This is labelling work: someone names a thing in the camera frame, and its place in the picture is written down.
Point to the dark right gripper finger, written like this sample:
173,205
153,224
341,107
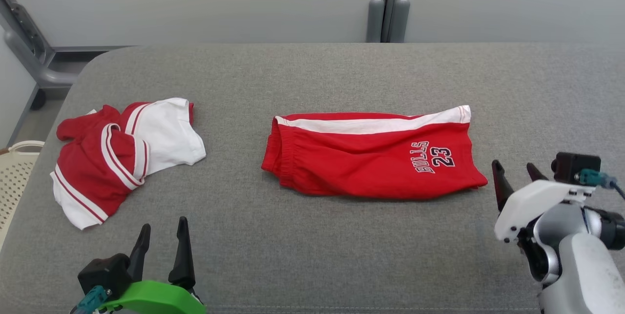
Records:
502,187
536,173

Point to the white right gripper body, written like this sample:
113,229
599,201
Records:
532,206

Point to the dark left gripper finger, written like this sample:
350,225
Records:
183,255
140,253

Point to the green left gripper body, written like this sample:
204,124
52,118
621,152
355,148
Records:
156,299

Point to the red and white jersey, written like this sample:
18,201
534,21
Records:
97,167

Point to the red Bulls 23 shorts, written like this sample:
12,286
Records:
371,162

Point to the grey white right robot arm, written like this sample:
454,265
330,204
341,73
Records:
581,255

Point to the grey fabric sofa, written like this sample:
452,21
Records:
312,250

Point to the cream perforated laundry basket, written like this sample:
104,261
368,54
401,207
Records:
14,182

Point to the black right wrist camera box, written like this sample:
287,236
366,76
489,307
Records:
573,165

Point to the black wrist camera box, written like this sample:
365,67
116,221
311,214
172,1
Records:
573,165
105,272

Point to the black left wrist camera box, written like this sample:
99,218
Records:
105,272

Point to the grey partition post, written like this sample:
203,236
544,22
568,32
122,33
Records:
388,6

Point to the grey metal rack frame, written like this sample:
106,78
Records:
34,55

